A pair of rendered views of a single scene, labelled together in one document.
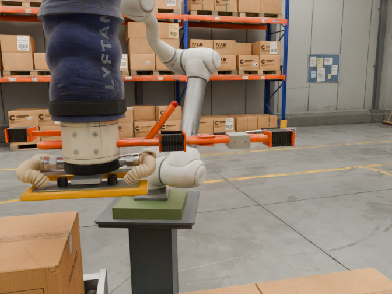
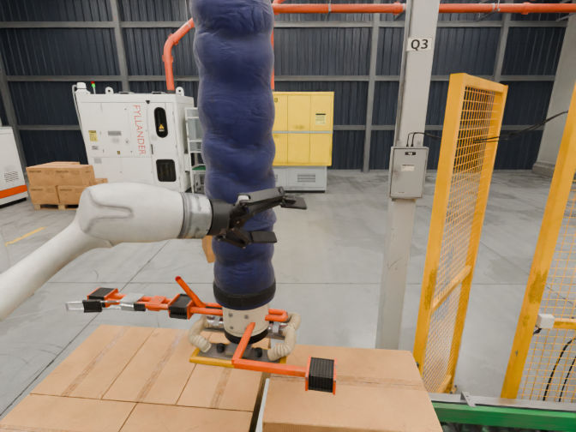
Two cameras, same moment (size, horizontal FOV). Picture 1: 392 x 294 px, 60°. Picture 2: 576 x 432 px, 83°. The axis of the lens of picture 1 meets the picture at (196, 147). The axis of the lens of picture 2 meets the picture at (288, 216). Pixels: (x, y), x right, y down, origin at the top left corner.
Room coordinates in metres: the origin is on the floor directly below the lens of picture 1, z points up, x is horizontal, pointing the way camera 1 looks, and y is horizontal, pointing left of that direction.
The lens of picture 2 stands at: (2.01, 0.78, 1.94)
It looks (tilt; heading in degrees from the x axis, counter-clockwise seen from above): 17 degrees down; 197
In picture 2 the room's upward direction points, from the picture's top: straight up
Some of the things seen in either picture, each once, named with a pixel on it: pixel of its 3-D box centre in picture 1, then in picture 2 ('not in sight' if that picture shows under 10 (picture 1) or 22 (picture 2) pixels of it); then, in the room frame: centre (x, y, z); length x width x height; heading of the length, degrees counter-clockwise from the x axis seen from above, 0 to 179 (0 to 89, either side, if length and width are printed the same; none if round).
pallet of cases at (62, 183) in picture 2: not in sight; (71, 184); (-3.55, -5.96, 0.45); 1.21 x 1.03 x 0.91; 106
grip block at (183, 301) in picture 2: (171, 140); (183, 305); (1.07, 0.08, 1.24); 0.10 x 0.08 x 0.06; 7
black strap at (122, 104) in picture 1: (88, 106); (244, 285); (1.04, 0.33, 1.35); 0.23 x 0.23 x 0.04
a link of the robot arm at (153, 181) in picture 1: (153, 166); not in sight; (1.81, 0.23, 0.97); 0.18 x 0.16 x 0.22; 59
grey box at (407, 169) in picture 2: not in sight; (407, 172); (0.00, 0.90, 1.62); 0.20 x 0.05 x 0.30; 101
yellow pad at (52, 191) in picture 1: (87, 184); not in sight; (0.94, 0.31, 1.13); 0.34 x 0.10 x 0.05; 97
